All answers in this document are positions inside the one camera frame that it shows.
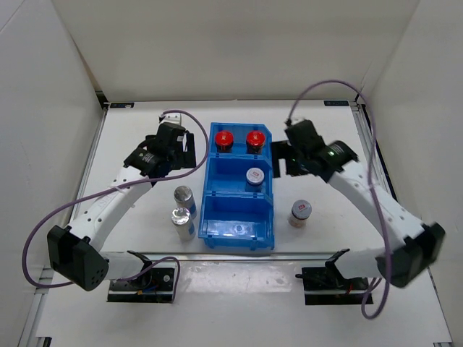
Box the white lid jar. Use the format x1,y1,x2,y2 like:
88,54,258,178
246,167,265,192
288,200,312,228

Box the red lid jar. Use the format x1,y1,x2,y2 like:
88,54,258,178
246,130,266,155
214,130,234,153

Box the white lid jar front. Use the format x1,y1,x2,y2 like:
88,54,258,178
288,200,312,228

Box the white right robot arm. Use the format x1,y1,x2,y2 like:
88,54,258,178
271,119,446,289

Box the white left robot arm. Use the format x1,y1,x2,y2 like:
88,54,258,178
47,122,196,291

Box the silver lid bottle rear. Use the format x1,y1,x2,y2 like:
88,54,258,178
174,185,197,219

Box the silver lid bottle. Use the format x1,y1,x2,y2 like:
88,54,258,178
171,207,195,241
174,185,197,219

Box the silver lid bottle front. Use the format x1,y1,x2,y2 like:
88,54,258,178
171,207,195,241

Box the blue bin front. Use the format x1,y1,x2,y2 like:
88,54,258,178
198,192,275,251

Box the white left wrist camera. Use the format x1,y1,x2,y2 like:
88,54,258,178
158,113,182,126

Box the aluminium frame rail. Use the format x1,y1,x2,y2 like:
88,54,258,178
349,103,413,262

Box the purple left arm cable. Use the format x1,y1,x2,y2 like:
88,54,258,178
21,109,211,303

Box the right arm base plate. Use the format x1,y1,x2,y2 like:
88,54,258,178
295,267,369,306

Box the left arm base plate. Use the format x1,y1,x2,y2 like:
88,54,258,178
106,257,180,304

